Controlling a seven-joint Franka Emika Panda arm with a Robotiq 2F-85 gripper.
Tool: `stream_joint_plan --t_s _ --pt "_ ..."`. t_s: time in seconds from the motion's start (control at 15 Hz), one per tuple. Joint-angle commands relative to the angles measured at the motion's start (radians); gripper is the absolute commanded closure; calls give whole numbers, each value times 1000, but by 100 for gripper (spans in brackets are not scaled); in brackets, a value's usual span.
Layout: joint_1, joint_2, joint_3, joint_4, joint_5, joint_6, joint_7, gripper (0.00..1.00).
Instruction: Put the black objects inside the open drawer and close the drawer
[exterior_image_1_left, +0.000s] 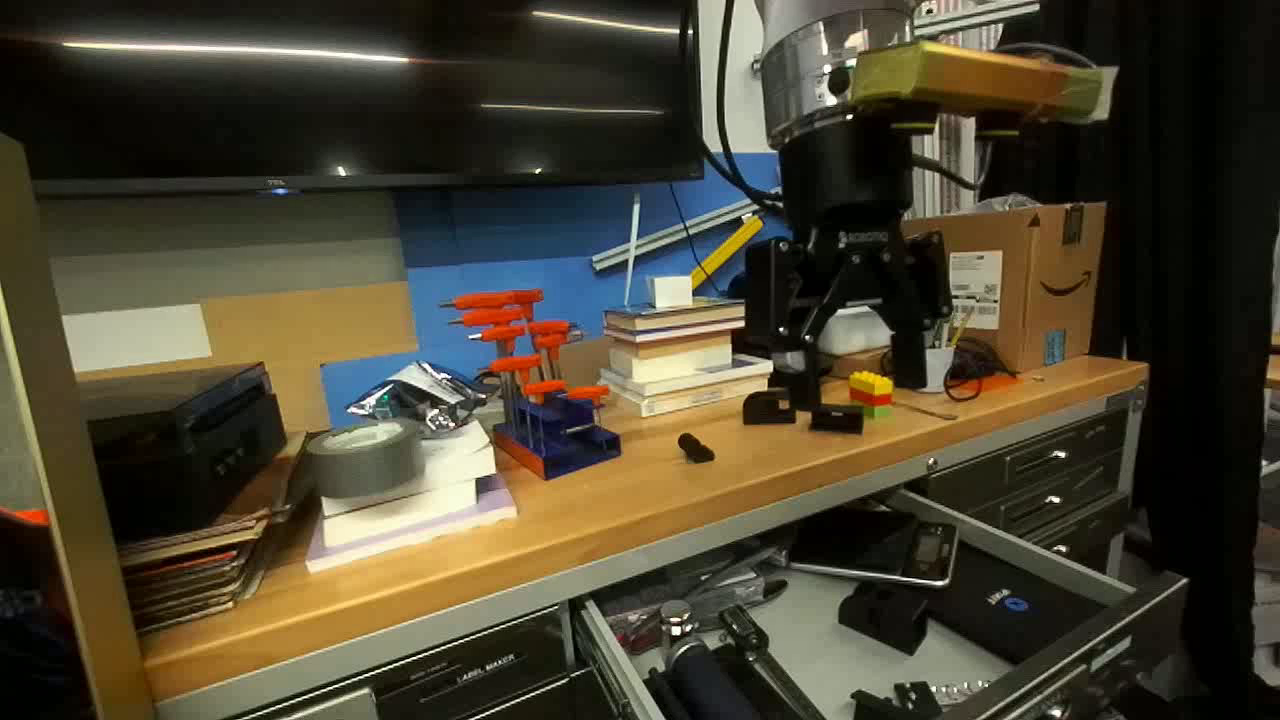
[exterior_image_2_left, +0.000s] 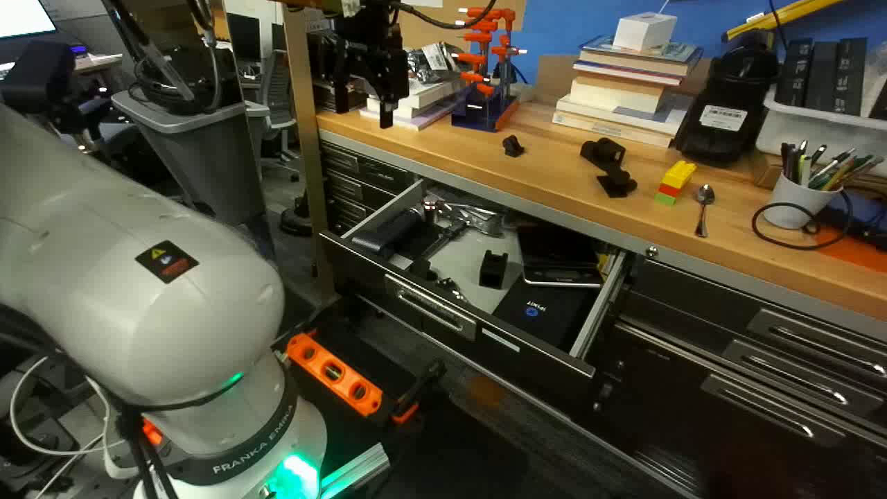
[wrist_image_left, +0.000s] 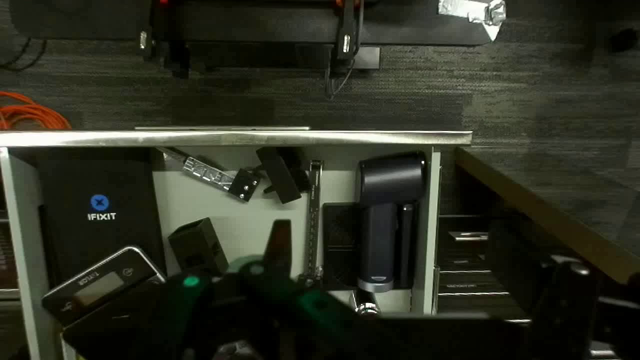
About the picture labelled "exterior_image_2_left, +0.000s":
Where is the metal spoon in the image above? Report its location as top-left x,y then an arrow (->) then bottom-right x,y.
690,181 -> 717,241

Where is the black office chair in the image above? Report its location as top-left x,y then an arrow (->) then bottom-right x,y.
260,51 -> 302,182

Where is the black tablet with silver rim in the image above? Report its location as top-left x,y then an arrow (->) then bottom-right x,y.
512,218 -> 612,292

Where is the black metal drawer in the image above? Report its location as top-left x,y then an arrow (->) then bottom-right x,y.
317,175 -> 641,383

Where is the black rectangular box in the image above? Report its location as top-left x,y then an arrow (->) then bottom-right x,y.
802,38 -> 842,110
828,37 -> 870,119
773,37 -> 817,106

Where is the dark background monitor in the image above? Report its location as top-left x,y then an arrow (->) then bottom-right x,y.
228,11 -> 263,67

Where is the orange knob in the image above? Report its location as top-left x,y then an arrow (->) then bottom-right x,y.
135,415 -> 169,453

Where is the grey waste bin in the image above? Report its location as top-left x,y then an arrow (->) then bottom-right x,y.
109,87 -> 272,230

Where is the lit white monitor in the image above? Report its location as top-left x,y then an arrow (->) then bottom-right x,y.
0,0 -> 60,41

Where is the yellow toy block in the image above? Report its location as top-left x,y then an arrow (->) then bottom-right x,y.
662,159 -> 701,192

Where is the purple board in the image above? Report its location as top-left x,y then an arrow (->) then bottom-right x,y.
364,109 -> 454,134

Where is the wooden post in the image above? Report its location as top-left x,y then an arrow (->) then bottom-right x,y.
279,0 -> 340,302

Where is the white pen cup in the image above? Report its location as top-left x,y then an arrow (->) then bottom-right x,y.
763,173 -> 839,232

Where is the clear plastic bag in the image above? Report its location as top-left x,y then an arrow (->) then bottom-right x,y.
424,185 -> 511,241

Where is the brown hardboard panel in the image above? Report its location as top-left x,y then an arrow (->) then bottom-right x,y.
396,0 -> 530,52

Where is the cup of pens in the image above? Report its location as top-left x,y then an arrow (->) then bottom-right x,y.
814,149 -> 875,192

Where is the black box with blue logo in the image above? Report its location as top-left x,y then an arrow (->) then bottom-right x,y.
491,274 -> 605,353

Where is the thick cream book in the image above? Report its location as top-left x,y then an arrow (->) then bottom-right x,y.
563,74 -> 694,119

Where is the black and orange clamp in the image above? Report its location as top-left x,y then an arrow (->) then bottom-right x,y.
387,357 -> 448,428

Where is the black slanted plastic housing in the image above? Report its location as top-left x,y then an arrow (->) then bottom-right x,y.
580,135 -> 629,173

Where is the crumpled foil bag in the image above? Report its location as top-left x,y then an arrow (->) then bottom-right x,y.
404,38 -> 462,90

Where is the blue back panel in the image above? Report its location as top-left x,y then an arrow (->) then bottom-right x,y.
511,0 -> 887,94

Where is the yellow spirit level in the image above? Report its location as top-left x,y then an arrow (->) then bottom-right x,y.
724,0 -> 842,45

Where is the white foam block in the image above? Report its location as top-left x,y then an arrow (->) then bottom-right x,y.
361,78 -> 454,123

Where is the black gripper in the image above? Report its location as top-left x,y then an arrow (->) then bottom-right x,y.
333,0 -> 411,130

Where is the light grey drawer liner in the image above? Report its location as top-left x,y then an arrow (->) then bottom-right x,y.
424,224 -> 533,320

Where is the white plastic tray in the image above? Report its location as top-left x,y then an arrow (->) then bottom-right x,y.
755,87 -> 887,177

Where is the black device with display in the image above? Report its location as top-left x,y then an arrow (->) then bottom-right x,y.
669,37 -> 782,170

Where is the thin dark book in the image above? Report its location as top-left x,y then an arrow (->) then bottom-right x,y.
576,37 -> 703,67

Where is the orange flat sheet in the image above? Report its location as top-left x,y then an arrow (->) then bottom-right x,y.
814,232 -> 887,277

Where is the black drawer cabinet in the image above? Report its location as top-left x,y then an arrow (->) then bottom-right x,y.
317,135 -> 422,239
590,250 -> 887,499

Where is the silver pen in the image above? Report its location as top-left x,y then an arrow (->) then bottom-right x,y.
806,138 -> 831,181

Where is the orange spirit level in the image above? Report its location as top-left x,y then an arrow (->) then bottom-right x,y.
282,329 -> 386,421

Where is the white floor cable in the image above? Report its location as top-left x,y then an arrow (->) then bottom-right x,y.
5,353 -> 127,499

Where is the black plastic plate with hole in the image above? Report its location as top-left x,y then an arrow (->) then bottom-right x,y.
597,166 -> 641,200

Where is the black cable loop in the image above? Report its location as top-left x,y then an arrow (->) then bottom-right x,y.
748,188 -> 857,253

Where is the small cardboard box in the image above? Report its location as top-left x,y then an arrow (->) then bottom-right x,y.
536,52 -> 580,106

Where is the stack of books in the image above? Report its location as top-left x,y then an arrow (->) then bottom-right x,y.
552,94 -> 690,149

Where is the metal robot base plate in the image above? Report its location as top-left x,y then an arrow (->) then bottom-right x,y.
314,442 -> 394,499

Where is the small white box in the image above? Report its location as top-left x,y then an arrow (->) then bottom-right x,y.
611,11 -> 680,52

